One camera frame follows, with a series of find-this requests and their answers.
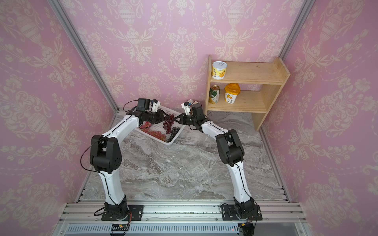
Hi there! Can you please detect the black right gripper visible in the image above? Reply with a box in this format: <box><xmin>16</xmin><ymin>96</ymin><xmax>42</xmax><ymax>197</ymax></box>
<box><xmin>174</xmin><ymin>113</ymin><xmax>198</xmax><ymax>125</ymax></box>

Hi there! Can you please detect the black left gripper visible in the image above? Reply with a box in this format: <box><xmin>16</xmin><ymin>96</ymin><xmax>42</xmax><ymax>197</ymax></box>
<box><xmin>145</xmin><ymin>109</ymin><xmax>170</xmax><ymax>124</ymax></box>

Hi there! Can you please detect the dark red grape bunch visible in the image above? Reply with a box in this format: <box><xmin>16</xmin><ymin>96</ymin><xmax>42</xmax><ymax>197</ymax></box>
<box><xmin>163</xmin><ymin>114</ymin><xmax>175</xmax><ymax>134</ymax></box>

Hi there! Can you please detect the black grape bunch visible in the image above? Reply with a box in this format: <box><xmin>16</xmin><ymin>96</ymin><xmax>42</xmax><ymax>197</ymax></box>
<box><xmin>167</xmin><ymin>127</ymin><xmax>180</xmax><ymax>143</ymax></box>

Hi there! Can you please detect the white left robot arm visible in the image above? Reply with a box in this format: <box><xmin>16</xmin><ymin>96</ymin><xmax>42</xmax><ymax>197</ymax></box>
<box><xmin>90</xmin><ymin>109</ymin><xmax>169</xmax><ymax>220</ymax></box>

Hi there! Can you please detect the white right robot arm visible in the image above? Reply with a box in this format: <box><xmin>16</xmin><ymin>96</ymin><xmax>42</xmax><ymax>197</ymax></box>
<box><xmin>175</xmin><ymin>114</ymin><xmax>257</xmax><ymax>219</ymax></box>

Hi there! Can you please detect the white perforated plastic basket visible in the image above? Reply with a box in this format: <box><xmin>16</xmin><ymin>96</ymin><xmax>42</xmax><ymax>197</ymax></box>
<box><xmin>135</xmin><ymin>122</ymin><xmax>184</xmax><ymax>145</ymax></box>

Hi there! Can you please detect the light red grape bunch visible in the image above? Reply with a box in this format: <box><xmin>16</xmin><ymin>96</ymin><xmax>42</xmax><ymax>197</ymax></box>
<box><xmin>139</xmin><ymin>122</ymin><xmax>166</xmax><ymax>142</ymax></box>

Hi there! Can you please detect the green drink can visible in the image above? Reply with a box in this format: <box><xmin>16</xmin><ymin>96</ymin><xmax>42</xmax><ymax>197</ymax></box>
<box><xmin>209</xmin><ymin>85</ymin><xmax>220</xmax><ymax>104</ymax></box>

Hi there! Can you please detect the yellow lidded cup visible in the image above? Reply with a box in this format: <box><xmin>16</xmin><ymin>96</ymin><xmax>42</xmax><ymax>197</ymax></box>
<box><xmin>224</xmin><ymin>83</ymin><xmax>241</xmax><ymax>104</ymax></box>

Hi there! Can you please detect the yellow can white lid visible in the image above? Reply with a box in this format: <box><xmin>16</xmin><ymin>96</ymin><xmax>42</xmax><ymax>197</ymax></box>
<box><xmin>212</xmin><ymin>61</ymin><xmax>227</xmax><ymax>80</ymax></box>

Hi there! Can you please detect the wooden shelf unit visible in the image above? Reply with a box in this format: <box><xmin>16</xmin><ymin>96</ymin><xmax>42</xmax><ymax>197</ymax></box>
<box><xmin>204</xmin><ymin>55</ymin><xmax>290</xmax><ymax>131</ymax></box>

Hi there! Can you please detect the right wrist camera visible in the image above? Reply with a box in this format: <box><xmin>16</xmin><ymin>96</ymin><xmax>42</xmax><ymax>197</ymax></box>
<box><xmin>181</xmin><ymin>102</ymin><xmax>204</xmax><ymax>116</ymax></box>

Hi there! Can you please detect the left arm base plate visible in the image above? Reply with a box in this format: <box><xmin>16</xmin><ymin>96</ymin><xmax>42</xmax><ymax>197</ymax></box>
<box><xmin>101</xmin><ymin>205</ymin><xmax>144</xmax><ymax>221</ymax></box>

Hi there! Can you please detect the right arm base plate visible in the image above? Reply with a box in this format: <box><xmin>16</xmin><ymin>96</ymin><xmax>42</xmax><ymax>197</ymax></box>
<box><xmin>219</xmin><ymin>204</ymin><xmax>263</xmax><ymax>221</ymax></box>

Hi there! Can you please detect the aluminium rail frame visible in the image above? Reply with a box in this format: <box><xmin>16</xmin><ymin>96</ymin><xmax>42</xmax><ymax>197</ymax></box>
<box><xmin>53</xmin><ymin>200</ymin><xmax>311</xmax><ymax>236</ymax></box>

